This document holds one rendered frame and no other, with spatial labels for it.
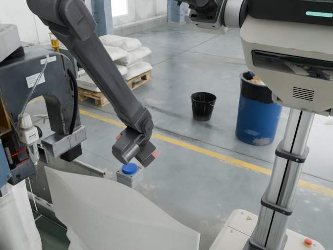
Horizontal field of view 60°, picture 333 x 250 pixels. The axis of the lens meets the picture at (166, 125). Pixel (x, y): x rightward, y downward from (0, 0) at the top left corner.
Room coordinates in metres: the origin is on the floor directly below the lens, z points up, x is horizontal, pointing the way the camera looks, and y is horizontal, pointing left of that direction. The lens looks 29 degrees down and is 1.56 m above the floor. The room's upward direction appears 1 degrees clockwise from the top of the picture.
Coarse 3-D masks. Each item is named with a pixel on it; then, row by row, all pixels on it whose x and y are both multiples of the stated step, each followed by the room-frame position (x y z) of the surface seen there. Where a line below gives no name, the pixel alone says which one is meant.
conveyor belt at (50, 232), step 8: (40, 216) 1.11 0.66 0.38; (40, 224) 1.06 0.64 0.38; (48, 224) 1.06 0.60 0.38; (56, 224) 1.06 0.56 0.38; (40, 232) 1.01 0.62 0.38; (48, 232) 1.01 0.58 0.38; (56, 232) 1.01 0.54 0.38; (64, 232) 1.01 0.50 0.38; (48, 240) 0.96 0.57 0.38; (56, 240) 0.96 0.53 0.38; (64, 240) 0.96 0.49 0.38; (48, 248) 0.91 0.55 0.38; (56, 248) 0.91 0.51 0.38; (64, 248) 0.92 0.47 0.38
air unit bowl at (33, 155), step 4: (36, 144) 0.66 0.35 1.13; (28, 148) 0.64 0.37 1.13; (32, 148) 0.65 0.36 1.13; (36, 148) 0.66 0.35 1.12; (28, 152) 0.64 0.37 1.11; (32, 152) 0.65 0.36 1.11; (36, 152) 0.65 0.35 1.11; (28, 156) 0.65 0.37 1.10; (32, 156) 0.64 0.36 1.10; (36, 156) 0.65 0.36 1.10; (32, 160) 0.64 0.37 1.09; (36, 160) 0.65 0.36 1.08
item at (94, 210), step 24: (48, 168) 0.67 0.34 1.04; (72, 192) 0.58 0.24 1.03; (96, 192) 0.63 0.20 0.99; (120, 192) 0.60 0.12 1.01; (72, 216) 0.60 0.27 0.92; (96, 216) 0.52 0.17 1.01; (120, 216) 0.49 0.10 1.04; (144, 216) 0.55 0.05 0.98; (168, 216) 0.49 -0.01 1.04; (72, 240) 0.60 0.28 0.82; (96, 240) 0.53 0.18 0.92; (120, 240) 0.49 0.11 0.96; (144, 240) 0.48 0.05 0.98; (168, 240) 0.46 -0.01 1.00; (192, 240) 0.45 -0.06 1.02
